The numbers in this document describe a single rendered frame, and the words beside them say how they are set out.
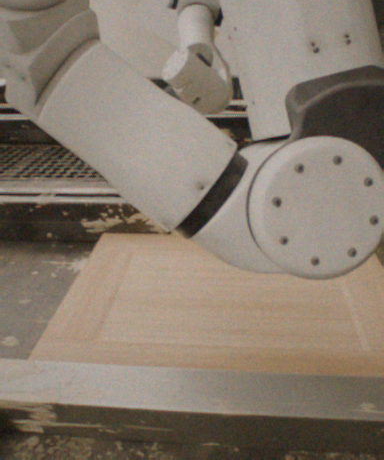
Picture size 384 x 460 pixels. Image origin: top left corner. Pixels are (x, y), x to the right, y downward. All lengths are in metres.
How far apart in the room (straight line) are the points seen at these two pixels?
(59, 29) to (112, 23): 5.97
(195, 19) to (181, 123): 0.69
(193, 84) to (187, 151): 0.54
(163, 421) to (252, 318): 0.18
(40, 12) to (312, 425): 0.36
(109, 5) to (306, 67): 5.98
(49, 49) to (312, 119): 0.14
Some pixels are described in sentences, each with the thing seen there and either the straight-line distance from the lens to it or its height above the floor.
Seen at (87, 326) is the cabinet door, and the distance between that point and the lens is 0.55.
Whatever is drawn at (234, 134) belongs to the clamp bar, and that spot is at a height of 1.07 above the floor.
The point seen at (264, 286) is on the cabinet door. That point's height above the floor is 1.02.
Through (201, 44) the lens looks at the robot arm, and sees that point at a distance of 0.89.
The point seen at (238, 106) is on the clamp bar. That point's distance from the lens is 1.43.
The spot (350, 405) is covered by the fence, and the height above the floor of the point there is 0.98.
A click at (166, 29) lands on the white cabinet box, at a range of 4.63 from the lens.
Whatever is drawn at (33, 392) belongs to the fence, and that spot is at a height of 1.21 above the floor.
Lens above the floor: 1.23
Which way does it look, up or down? 7 degrees down
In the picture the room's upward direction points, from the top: 59 degrees counter-clockwise
